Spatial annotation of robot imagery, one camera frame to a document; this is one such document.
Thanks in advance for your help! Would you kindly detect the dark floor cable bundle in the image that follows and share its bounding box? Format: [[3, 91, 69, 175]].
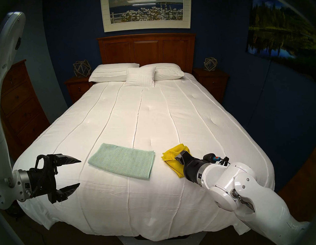
[[6, 203, 25, 220]]

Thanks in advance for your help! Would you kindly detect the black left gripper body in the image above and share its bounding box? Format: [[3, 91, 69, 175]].
[[26, 154, 59, 205]]

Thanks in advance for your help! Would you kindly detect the long white pillow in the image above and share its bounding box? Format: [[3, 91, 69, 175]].
[[140, 62, 185, 81], [88, 63, 141, 83]]

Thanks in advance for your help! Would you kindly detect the grey geometric wire ornament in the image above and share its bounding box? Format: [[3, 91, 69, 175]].
[[73, 59, 92, 78], [204, 57, 218, 72]]

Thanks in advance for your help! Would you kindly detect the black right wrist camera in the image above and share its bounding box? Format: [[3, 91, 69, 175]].
[[203, 153, 230, 167]]

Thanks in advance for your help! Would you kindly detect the small square white pillow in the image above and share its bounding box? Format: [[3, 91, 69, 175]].
[[123, 66, 157, 89]]

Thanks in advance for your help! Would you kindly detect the forest lake wall poster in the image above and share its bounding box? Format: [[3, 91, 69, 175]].
[[244, 0, 316, 82]]

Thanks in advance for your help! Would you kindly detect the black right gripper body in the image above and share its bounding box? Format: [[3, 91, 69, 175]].
[[183, 157, 211, 185]]

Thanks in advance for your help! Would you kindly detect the mint green hand towel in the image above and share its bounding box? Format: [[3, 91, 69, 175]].
[[87, 141, 156, 182]]

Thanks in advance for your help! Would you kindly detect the framed flower seascape picture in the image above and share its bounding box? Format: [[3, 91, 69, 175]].
[[100, 0, 193, 33]]

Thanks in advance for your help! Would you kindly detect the white bed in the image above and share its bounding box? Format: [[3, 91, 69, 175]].
[[9, 68, 277, 245]]

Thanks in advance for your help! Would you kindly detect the yellow hand towel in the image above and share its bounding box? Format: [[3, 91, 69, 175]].
[[161, 144, 191, 179]]

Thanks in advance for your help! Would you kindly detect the brown wooden nightstand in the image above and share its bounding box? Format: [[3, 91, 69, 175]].
[[64, 76, 94, 104], [193, 67, 230, 105]]

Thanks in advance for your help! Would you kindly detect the brown wooden dresser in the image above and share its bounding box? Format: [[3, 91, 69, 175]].
[[0, 59, 52, 160]]

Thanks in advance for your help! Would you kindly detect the brown wooden headboard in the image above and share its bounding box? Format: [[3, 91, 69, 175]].
[[97, 32, 198, 77]]

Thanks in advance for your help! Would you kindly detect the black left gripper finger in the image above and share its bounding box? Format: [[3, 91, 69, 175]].
[[56, 153, 82, 166], [50, 183, 81, 204]]

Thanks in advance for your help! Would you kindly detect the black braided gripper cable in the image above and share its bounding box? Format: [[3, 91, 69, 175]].
[[32, 154, 51, 197]]

